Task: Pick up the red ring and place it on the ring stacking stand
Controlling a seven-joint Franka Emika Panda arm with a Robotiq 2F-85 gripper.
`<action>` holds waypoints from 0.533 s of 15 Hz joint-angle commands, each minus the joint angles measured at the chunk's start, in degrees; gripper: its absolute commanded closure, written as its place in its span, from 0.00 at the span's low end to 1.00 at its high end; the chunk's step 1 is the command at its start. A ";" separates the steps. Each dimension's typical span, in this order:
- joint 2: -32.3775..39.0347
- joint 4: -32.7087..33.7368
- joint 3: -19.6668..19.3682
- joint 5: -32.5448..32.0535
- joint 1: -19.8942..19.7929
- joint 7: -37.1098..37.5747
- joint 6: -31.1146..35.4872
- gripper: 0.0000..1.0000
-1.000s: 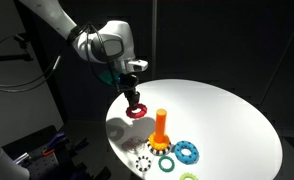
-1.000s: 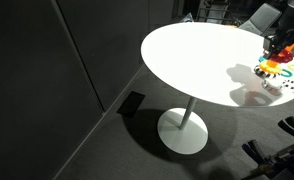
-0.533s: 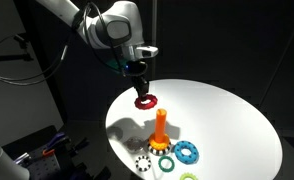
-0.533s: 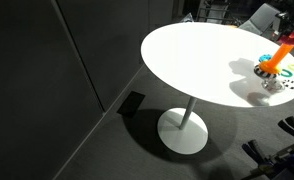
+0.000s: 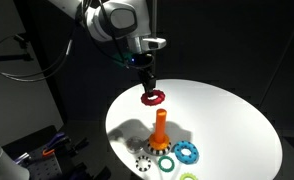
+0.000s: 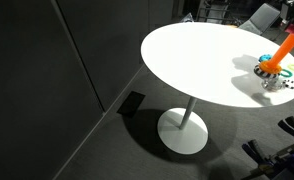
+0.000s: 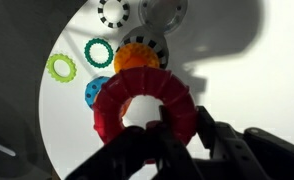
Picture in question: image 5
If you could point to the orange clip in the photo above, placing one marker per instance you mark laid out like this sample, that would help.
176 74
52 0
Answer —
48 152

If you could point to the black spring clamp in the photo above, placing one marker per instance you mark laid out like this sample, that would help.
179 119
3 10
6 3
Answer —
79 144

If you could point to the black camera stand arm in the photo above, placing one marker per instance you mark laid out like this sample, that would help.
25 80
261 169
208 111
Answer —
7 58

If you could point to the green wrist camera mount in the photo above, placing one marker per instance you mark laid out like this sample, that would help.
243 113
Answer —
127 56

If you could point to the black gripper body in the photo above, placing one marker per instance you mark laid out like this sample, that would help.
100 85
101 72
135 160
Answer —
144 65

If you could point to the orange stacking peg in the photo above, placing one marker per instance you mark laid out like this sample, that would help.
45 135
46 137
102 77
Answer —
160 126

